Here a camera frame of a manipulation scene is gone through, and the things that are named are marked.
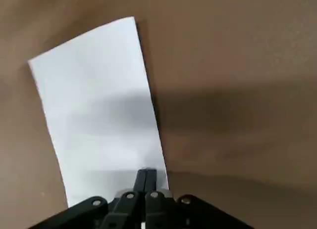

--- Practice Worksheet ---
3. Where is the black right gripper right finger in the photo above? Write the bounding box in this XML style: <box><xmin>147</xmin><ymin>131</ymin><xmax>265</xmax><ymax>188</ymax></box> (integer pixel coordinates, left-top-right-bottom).
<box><xmin>145</xmin><ymin>169</ymin><xmax>256</xmax><ymax>229</ymax></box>

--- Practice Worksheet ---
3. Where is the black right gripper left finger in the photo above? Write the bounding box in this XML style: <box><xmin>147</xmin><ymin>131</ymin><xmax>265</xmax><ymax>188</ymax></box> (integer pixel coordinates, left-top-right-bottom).
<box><xmin>26</xmin><ymin>169</ymin><xmax>148</xmax><ymax>229</ymax></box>

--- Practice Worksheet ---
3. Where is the white A4 paper sheet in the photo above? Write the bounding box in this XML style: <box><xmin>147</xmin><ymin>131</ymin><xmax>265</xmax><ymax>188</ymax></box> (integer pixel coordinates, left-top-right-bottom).
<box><xmin>27</xmin><ymin>15</ymin><xmax>172</xmax><ymax>208</ymax></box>

